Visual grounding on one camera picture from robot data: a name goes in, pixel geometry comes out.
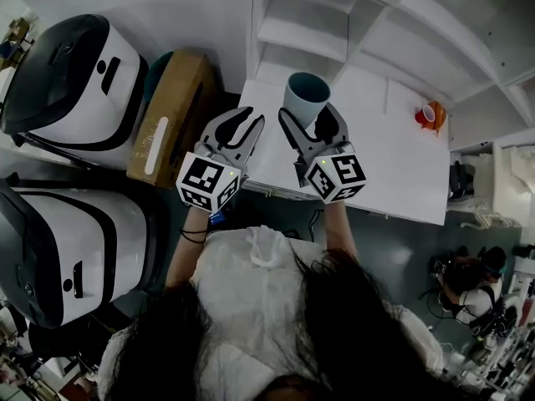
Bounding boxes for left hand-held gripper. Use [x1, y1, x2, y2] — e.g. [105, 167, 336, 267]
[175, 105, 267, 214]

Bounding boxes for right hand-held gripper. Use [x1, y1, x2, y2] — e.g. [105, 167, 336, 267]
[278, 102, 369, 206]

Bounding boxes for grey-blue cup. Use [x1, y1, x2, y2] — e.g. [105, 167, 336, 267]
[283, 71, 331, 129]

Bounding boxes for person's left forearm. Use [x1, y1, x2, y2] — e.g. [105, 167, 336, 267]
[165, 205, 210, 287]

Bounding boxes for person's right forearm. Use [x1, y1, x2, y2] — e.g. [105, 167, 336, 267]
[324, 200, 359, 261]

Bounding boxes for white desk with drawers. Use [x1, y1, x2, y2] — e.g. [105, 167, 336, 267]
[238, 63, 451, 227]

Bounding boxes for white shelf unit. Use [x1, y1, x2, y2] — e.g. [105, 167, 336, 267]
[249, 0, 535, 150]

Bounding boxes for brown cardboard box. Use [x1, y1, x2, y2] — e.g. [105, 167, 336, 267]
[125, 48, 218, 190]

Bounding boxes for green round object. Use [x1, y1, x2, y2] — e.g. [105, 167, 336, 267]
[144, 51, 175, 104]

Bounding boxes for grey suitcase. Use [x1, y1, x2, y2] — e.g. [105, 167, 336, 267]
[449, 160, 476, 200]

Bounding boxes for white and black mobile robot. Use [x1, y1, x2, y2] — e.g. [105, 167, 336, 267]
[0, 13, 150, 170]
[0, 177, 160, 329]

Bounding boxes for person's white shirt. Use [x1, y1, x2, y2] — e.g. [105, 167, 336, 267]
[98, 226, 444, 401]

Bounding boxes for white ornate carved furniture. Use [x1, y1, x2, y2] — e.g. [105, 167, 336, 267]
[449, 142, 535, 229]

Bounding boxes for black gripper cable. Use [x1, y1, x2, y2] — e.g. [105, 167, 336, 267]
[308, 209, 326, 241]

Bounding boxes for black wrist hair ties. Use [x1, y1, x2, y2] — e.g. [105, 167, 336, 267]
[180, 226, 209, 244]

